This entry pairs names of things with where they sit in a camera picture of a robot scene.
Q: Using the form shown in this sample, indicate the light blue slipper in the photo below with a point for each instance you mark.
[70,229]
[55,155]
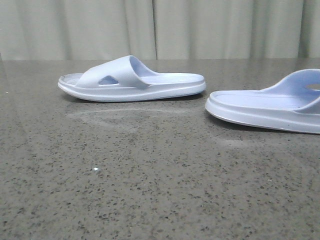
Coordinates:
[127,79]
[288,105]

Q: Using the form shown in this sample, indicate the grey-green pleated curtain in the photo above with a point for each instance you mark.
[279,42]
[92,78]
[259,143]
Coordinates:
[159,29]

